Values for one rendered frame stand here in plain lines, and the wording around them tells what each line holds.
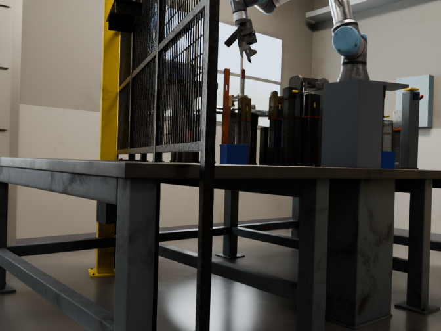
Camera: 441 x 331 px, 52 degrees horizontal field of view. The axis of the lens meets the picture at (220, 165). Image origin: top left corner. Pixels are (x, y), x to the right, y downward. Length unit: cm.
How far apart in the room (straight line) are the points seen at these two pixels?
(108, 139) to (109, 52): 52
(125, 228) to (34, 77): 270
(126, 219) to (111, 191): 12
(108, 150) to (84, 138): 111
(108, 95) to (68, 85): 110
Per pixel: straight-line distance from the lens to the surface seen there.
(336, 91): 220
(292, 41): 564
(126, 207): 123
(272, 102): 244
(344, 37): 212
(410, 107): 275
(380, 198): 219
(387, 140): 310
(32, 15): 392
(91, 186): 143
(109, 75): 286
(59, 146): 383
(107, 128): 282
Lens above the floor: 71
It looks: level
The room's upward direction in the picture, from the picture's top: 2 degrees clockwise
